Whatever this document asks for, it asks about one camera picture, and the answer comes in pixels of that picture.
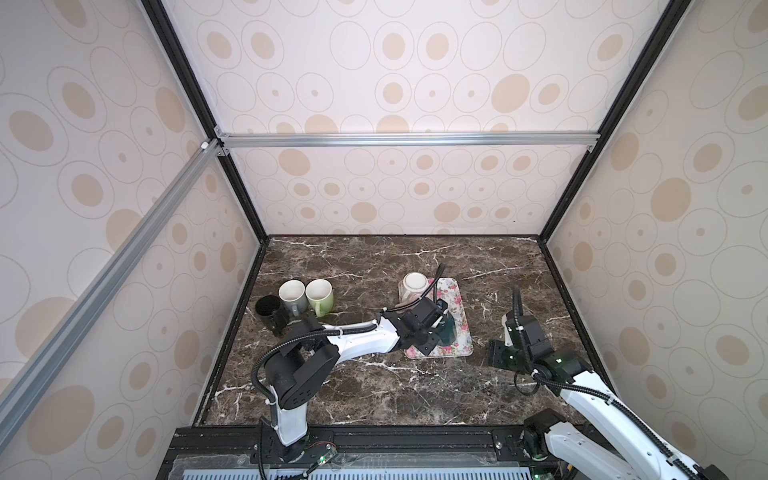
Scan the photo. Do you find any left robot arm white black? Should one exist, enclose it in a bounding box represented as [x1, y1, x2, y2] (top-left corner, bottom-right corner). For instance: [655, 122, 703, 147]
[251, 296, 449, 447]

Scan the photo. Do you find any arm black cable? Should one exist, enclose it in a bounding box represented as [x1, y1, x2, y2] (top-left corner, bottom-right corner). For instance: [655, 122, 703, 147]
[250, 263, 446, 409]
[511, 286, 703, 480]

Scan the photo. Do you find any white mug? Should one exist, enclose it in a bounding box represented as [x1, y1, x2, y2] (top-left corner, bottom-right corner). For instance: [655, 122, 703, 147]
[398, 272, 429, 304]

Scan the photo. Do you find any light green mug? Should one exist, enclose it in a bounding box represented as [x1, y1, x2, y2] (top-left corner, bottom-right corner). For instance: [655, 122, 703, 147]
[305, 279, 335, 318]

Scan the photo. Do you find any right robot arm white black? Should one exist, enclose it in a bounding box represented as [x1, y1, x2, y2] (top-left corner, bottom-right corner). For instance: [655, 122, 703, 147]
[489, 310, 726, 479]

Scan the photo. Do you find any horizontal aluminium bar back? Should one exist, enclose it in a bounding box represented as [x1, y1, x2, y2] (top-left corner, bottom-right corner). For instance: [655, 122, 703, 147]
[220, 131, 600, 149]

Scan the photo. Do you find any dark teal mug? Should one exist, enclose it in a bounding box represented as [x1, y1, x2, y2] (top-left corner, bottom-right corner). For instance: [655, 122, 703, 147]
[436, 312, 457, 347]

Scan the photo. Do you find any black mug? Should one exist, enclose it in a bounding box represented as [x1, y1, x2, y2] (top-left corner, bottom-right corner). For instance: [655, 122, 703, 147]
[254, 295, 290, 336]

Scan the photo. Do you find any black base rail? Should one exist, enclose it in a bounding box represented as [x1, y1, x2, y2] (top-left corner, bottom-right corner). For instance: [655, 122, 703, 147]
[155, 422, 676, 480]

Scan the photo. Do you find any floral rectangular tray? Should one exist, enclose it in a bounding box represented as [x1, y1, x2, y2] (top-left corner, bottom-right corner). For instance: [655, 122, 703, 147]
[398, 272, 473, 360]

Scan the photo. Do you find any diagonal aluminium bar left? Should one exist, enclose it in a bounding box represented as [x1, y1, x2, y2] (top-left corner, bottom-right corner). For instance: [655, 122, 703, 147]
[1, 139, 222, 449]

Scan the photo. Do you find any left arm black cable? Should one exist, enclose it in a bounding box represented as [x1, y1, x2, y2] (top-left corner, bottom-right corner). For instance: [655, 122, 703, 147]
[250, 263, 446, 409]

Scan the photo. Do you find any grey mug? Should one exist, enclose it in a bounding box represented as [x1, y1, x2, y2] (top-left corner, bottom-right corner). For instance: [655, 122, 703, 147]
[278, 279, 309, 318]

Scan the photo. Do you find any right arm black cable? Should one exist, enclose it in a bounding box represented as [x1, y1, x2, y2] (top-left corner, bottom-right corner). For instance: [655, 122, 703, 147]
[511, 286, 703, 480]

